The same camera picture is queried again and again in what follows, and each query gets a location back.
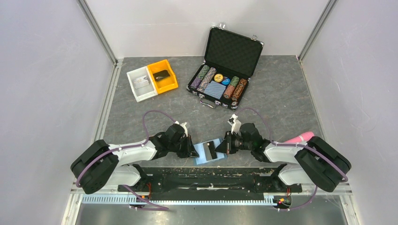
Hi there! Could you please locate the brown orange chip stack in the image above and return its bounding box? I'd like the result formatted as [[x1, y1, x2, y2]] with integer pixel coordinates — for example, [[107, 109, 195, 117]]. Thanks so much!
[[231, 79, 248, 101]]

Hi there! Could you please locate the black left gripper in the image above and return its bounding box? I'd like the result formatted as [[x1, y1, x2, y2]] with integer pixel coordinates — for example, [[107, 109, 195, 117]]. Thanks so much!
[[168, 134, 199, 158]]

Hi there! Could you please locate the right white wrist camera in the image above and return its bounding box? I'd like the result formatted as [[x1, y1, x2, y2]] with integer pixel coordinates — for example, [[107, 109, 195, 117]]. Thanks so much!
[[228, 114, 242, 134]]

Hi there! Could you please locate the green red chip stack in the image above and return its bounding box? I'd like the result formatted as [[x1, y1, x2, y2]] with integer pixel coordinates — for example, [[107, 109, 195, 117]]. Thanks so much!
[[229, 76, 240, 87]]

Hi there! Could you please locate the black poker chip case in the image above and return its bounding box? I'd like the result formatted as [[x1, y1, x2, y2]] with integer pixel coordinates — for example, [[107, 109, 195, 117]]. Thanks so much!
[[186, 26, 264, 110]]

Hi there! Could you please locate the blue playing card deck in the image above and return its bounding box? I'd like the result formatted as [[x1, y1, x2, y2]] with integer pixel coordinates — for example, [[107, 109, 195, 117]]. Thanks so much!
[[203, 81, 226, 99]]

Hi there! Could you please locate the black card in yellow bin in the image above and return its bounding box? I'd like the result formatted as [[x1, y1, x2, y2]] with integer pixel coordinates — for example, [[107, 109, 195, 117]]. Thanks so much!
[[153, 70, 170, 82]]

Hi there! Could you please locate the blue card holder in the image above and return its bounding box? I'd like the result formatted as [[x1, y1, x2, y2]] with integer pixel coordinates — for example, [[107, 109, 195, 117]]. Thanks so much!
[[194, 138, 227, 165]]

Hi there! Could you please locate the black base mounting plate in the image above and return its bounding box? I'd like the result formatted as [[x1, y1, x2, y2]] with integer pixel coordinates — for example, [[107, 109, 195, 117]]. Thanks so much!
[[130, 165, 302, 200]]

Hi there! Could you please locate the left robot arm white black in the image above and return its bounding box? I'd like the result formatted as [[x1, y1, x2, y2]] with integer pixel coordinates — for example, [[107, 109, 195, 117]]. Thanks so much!
[[70, 122, 199, 194]]

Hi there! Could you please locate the red poker chip stack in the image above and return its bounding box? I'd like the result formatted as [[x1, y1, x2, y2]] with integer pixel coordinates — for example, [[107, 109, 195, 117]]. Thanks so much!
[[223, 85, 236, 99]]

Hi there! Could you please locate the blue round chip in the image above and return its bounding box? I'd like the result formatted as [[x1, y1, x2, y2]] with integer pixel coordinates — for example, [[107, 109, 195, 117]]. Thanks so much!
[[221, 77, 230, 85]]

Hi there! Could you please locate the pink cylindrical tube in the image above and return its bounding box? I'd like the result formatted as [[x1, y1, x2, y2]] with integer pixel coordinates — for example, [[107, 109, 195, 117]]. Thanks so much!
[[284, 131, 314, 143]]

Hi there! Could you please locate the white slotted cable duct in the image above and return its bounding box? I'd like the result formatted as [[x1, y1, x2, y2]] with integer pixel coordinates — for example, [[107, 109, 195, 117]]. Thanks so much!
[[82, 194, 277, 206]]

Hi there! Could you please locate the green poker chip stack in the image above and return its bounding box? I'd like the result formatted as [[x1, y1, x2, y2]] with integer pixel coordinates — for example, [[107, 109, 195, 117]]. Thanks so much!
[[197, 65, 210, 80]]

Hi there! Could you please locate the silver card in white bin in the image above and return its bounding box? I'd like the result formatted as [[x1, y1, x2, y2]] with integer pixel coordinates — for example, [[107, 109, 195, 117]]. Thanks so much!
[[133, 75, 150, 89]]

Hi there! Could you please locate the pink grey chip stack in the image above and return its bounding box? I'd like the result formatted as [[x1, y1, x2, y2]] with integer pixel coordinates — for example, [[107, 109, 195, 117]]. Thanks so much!
[[197, 67, 216, 92]]

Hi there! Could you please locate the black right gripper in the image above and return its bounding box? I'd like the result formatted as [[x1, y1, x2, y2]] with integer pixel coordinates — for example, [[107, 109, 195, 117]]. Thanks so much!
[[214, 130, 253, 154]]

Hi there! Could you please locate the white plastic bin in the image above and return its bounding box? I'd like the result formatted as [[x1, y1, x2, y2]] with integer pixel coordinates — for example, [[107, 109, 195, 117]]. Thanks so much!
[[127, 66, 158, 102]]

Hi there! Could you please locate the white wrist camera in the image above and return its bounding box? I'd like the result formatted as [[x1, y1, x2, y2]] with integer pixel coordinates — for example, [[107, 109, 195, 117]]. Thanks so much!
[[174, 121, 190, 136], [228, 114, 242, 134]]

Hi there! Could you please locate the purple poker chip stack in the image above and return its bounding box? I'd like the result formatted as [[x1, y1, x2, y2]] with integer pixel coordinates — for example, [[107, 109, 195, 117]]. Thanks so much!
[[190, 77, 202, 89]]

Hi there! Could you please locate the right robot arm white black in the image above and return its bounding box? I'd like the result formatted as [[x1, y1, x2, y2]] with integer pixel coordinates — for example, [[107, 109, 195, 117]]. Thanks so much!
[[215, 123, 352, 192]]

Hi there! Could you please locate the yellow dealer button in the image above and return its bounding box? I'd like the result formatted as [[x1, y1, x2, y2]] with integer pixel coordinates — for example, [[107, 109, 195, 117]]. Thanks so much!
[[214, 74, 224, 83]]

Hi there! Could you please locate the yellow plastic bin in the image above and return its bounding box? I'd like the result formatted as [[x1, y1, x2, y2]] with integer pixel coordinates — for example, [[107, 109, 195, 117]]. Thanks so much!
[[147, 60, 178, 94]]

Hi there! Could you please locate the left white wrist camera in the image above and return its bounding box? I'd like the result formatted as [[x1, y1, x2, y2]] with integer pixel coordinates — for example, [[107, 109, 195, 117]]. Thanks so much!
[[174, 121, 190, 136]]

